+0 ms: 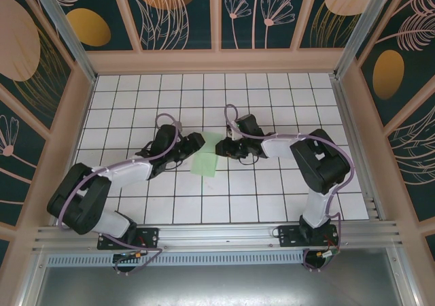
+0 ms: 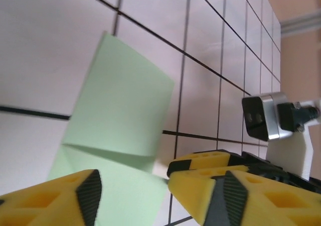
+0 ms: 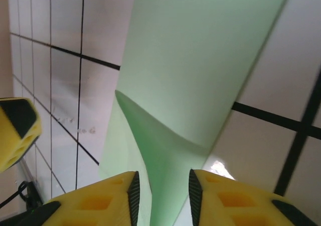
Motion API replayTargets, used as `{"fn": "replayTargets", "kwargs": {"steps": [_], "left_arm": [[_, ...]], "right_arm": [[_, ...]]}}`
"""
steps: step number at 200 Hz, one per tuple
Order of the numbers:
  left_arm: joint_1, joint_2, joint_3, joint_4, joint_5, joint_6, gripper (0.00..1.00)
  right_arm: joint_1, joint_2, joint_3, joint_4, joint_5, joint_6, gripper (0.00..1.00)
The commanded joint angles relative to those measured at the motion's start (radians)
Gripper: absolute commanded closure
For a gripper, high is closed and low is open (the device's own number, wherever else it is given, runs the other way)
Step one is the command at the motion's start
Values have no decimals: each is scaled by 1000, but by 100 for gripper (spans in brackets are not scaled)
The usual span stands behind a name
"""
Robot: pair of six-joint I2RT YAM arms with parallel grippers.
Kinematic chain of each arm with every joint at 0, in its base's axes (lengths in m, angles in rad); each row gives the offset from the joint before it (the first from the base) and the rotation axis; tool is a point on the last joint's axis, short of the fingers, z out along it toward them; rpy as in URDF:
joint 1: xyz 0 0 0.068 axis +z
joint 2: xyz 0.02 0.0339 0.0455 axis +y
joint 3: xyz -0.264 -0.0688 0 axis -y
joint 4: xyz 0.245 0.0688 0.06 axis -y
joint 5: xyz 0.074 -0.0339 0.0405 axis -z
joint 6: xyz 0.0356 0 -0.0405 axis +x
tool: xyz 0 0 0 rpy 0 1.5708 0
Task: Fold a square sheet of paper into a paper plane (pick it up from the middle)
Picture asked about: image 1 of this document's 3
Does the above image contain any light green cloth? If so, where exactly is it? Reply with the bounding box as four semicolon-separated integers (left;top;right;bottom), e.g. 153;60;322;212
189;132;223;178

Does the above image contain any grey metal sheet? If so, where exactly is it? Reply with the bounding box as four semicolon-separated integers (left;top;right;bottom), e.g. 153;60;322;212
33;264;407;306

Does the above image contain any small controller board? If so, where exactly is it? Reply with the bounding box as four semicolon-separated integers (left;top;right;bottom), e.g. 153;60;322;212
314;248;341;263
111;250;145;263

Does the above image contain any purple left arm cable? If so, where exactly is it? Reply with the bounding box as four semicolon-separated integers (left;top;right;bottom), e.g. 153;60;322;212
57;113;184;277

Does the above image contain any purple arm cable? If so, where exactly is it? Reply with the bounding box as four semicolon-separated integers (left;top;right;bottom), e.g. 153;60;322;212
57;113;184;277
224;104;356;273

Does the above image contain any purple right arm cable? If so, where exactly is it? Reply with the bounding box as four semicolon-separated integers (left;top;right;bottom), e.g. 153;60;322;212
224;104;356;273

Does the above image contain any thin black right gripper cable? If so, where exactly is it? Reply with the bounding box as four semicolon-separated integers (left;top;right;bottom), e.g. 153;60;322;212
239;151;260;166

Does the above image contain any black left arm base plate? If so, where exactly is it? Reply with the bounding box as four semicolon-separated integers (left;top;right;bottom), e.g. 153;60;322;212
97;226;160;252

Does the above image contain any aluminium mounting rail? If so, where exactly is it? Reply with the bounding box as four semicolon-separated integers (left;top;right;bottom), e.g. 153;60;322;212
32;220;404;254

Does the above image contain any aluminium side rail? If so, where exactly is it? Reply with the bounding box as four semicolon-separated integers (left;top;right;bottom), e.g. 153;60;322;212
331;75;388;222

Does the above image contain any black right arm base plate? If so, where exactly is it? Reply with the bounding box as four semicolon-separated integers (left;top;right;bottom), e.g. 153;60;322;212
277;224;341;250

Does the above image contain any slotted grey cable duct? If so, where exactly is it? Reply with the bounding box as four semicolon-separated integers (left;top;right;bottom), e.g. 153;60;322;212
46;253;307;268

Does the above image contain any short aluminium frame post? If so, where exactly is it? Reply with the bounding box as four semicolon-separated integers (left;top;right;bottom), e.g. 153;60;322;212
387;248;421;306
20;251;48;306

